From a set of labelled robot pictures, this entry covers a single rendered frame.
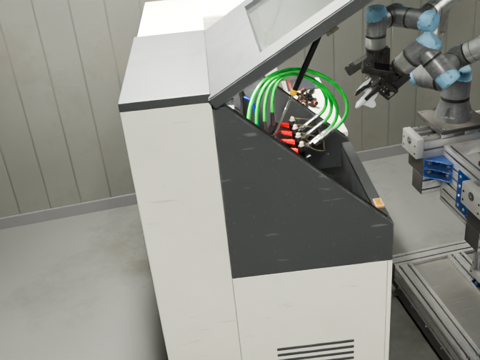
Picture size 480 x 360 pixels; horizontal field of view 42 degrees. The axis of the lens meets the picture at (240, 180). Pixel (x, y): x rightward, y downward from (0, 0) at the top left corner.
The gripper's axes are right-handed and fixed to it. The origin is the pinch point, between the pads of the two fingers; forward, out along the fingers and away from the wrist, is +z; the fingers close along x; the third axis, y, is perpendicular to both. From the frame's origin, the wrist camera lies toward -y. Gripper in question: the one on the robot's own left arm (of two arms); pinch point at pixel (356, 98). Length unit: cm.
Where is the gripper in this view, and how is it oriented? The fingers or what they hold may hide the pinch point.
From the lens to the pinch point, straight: 236.2
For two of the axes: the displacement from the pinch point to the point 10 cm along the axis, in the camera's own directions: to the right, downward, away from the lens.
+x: 1.2, -6.8, 7.2
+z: -5.9, 5.3, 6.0
